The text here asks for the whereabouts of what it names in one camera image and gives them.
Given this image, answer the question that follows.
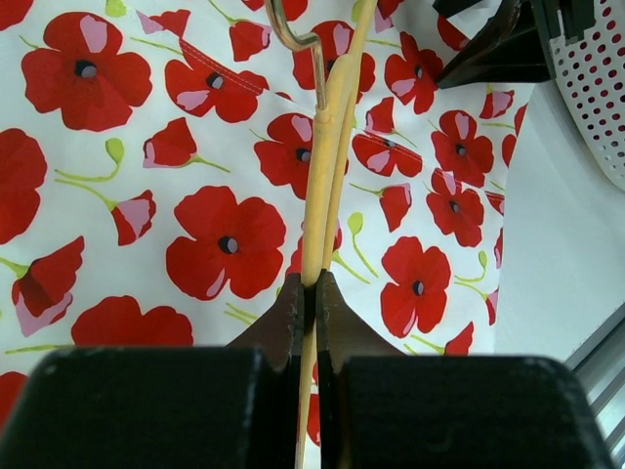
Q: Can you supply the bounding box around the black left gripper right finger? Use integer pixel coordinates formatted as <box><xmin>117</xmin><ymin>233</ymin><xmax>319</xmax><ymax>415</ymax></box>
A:
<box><xmin>314</xmin><ymin>272</ymin><xmax>613</xmax><ymax>468</ymax></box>

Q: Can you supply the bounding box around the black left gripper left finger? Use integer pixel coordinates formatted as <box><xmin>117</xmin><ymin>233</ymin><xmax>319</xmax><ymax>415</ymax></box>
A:
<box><xmin>1</xmin><ymin>274</ymin><xmax>305</xmax><ymax>468</ymax></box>

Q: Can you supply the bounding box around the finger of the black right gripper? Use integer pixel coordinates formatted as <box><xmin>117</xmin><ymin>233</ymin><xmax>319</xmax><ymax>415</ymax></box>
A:
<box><xmin>436</xmin><ymin>0</ymin><xmax>555</xmax><ymax>89</ymax></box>

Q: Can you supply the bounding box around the yellow hanger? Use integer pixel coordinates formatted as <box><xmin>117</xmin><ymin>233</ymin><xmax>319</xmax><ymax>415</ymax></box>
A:
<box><xmin>263</xmin><ymin>0</ymin><xmax>382</xmax><ymax>469</ymax></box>

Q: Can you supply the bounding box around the red poppy print cloth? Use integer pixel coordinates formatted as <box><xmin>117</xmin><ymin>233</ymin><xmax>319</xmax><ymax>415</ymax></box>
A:
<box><xmin>1</xmin><ymin>1</ymin><xmax>532</xmax><ymax>424</ymax></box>

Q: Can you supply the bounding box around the white laundry basket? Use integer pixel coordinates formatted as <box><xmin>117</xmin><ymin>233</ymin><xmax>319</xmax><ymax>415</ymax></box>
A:
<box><xmin>550</xmin><ymin>0</ymin><xmax>624</xmax><ymax>190</ymax></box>

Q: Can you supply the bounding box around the aluminium mounting rail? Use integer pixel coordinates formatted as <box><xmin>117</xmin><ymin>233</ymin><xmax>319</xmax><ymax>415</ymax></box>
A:
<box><xmin>565</xmin><ymin>307</ymin><xmax>624</xmax><ymax>468</ymax></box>

